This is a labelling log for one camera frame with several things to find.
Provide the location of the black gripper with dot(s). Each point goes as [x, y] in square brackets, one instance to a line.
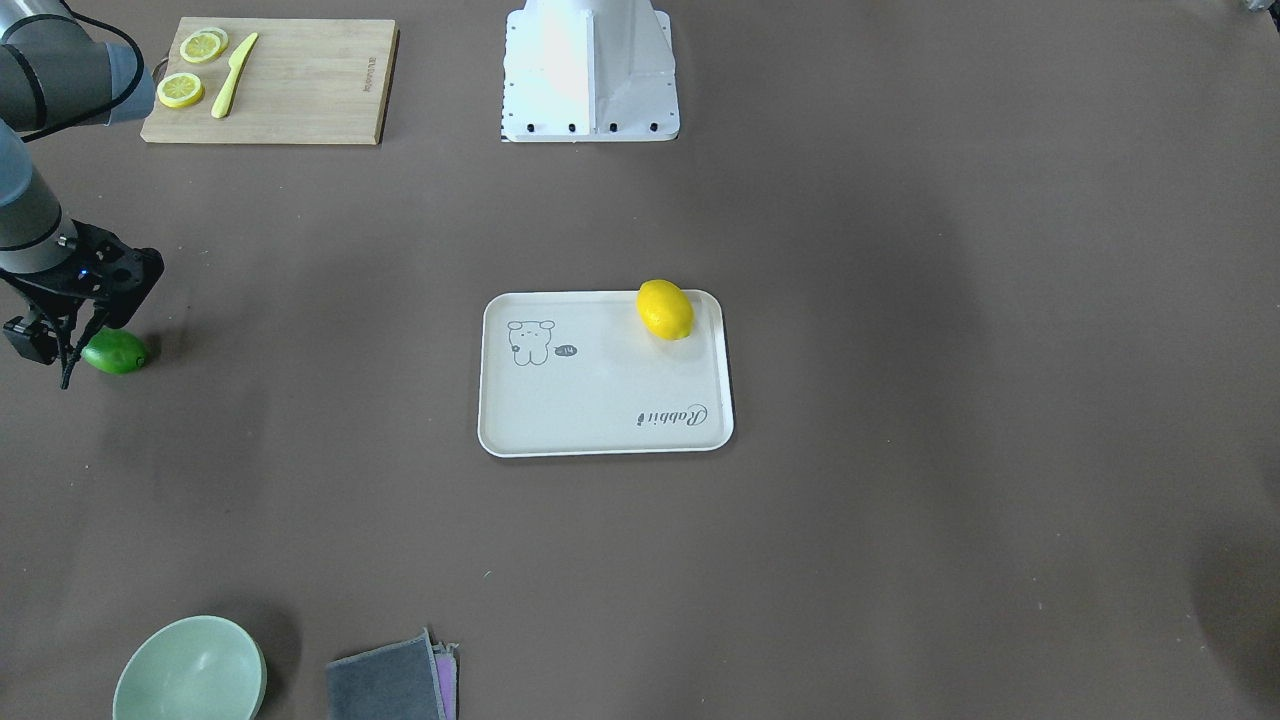
[52, 297]

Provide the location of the yellow lemon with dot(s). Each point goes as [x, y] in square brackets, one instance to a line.
[665, 310]

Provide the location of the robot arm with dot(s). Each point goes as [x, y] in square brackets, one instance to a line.
[55, 76]

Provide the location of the white rabbit tray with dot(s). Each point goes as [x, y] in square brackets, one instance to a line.
[578, 373]

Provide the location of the green lime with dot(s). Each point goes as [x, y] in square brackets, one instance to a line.
[115, 351]

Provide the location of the lemon slice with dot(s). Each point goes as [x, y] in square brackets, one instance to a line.
[204, 45]
[179, 90]

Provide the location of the yellow plastic knife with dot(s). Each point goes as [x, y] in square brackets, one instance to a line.
[223, 102]

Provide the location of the green bowl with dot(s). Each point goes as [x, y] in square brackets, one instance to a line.
[204, 667]

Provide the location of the wooden cutting board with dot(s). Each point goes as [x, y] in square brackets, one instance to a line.
[305, 82]

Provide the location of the grey folded cloth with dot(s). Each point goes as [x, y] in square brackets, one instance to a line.
[414, 679]

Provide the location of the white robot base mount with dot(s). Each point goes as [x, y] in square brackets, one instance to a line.
[589, 71]

